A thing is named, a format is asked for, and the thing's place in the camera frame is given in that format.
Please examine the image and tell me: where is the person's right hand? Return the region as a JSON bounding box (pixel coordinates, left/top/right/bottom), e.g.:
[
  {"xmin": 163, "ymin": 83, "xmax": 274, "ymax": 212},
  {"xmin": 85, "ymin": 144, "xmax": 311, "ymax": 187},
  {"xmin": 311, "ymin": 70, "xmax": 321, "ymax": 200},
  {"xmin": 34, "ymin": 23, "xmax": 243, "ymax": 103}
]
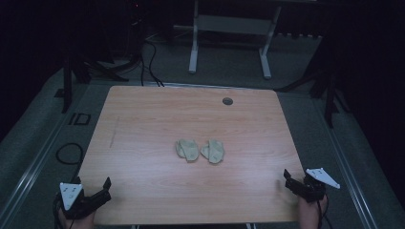
[{"xmin": 297, "ymin": 194, "xmax": 329, "ymax": 229}]

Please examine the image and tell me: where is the white desk frame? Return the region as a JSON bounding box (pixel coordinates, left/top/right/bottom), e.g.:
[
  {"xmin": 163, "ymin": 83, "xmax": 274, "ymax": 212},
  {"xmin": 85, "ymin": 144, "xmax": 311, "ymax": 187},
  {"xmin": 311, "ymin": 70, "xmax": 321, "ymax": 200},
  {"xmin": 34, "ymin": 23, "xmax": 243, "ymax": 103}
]
[{"xmin": 173, "ymin": 0, "xmax": 283, "ymax": 80}]

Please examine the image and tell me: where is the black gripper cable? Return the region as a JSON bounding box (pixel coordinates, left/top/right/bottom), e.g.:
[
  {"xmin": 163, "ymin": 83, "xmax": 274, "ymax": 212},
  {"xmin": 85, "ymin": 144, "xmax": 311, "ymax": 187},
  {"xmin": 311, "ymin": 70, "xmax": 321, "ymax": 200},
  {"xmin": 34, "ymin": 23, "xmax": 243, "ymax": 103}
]
[
  {"xmin": 51, "ymin": 192, "xmax": 77, "ymax": 229},
  {"xmin": 315, "ymin": 198, "xmax": 334, "ymax": 229}
]

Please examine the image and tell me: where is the metal floor rail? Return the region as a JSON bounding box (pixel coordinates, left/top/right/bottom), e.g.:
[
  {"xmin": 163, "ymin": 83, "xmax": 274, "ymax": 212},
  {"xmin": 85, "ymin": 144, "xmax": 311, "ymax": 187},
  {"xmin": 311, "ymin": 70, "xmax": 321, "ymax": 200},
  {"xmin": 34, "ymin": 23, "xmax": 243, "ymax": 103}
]
[
  {"xmin": 0, "ymin": 90, "xmax": 84, "ymax": 229},
  {"xmin": 313, "ymin": 98, "xmax": 380, "ymax": 229}
]

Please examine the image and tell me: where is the light green sock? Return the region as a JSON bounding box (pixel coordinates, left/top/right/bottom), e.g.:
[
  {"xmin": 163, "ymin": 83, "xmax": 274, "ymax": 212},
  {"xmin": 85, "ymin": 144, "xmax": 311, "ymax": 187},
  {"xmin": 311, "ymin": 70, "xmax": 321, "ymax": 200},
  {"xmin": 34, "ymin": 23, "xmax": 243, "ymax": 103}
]
[
  {"xmin": 174, "ymin": 138, "xmax": 201, "ymax": 163},
  {"xmin": 200, "ymin": 138, "xmax": 225, "ymax": 165}
]

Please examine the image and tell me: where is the person's left hand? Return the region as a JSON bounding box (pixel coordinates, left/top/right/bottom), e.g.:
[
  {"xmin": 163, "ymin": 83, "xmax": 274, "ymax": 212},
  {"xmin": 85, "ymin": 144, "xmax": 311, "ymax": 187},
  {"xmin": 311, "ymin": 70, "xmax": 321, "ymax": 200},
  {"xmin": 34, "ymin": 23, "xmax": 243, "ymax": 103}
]
[{"xmin": 57, "ymin": 208, "xmax": 96, "ymax": 229}]

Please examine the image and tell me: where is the black floor cable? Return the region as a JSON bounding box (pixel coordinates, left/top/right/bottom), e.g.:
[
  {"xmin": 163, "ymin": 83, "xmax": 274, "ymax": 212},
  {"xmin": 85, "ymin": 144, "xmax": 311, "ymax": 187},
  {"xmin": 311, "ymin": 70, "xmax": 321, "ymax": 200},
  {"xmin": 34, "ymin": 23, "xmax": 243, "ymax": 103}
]
[{"xmin": 139, "ymin": 37, "xmax": 166, "ymax": 88}]

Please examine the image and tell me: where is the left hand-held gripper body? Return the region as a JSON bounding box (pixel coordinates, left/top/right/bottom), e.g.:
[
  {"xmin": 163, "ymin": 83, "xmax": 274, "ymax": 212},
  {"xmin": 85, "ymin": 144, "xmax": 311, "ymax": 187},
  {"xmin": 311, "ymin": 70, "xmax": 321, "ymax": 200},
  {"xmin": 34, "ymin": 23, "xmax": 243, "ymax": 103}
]
[{"xmin": 54, "ymin": 182, "xmax": 113, "ymax": 220}]

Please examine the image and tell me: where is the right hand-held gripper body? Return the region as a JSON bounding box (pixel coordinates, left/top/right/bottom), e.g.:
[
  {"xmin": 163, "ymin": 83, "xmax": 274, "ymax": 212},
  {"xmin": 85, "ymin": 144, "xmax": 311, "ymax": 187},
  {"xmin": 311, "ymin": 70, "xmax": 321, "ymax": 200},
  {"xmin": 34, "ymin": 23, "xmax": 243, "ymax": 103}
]
[{"xmin": 284, "ymin": 167, "xmax": 341, "ymax": 203}]

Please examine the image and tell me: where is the black metal stand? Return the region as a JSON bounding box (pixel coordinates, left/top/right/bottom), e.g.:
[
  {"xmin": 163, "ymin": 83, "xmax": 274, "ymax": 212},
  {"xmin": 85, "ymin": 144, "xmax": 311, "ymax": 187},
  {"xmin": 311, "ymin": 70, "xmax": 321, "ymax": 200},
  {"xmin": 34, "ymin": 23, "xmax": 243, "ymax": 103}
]
[
  {"xmin": 53, "ymin": 47, "xmax": 130, "ymax": 115},
  {"xmin": 275, "ymin": 44, "xmax": 352, "ymax": 129}
]

